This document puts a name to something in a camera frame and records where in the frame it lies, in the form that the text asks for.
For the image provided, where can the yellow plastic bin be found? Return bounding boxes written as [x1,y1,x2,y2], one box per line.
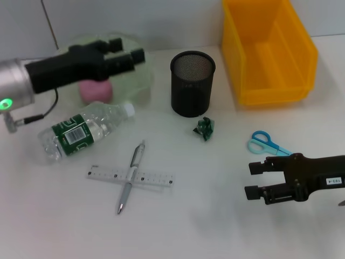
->
[221,0,319,106]

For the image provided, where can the pink peach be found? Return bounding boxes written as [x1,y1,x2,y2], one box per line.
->
[78,79,113,105]

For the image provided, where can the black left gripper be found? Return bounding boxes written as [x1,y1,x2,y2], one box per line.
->
[25,37,146,94]

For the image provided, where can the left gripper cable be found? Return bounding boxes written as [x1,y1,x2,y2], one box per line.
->
[24,87,60,125]

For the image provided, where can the blue plastic scissors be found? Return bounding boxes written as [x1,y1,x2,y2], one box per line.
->
[247,130,294,156]

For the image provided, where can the black mesh pen holder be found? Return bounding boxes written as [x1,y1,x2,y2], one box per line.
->
[169,50,216,118]

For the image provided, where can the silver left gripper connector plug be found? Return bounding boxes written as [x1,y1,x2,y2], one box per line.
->
[5,110,27,134]

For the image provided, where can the translucent green fruit plate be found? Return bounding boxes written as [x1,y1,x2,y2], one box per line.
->
[51,32,154,106]

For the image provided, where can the silver ballpoint pen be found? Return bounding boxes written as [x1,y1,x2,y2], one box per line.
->
[116,139,146,215]

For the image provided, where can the green plastic scrap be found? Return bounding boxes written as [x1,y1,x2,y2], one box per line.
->
[192,116,216,142]

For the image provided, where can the clear green-label water bottle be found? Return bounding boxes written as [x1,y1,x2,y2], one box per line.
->
[37,101,135,164]

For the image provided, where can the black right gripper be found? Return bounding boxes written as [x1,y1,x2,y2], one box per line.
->
[244,153,345,205]

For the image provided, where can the clear plastic ruler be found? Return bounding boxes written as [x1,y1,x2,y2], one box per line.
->
[86,164,176,194]

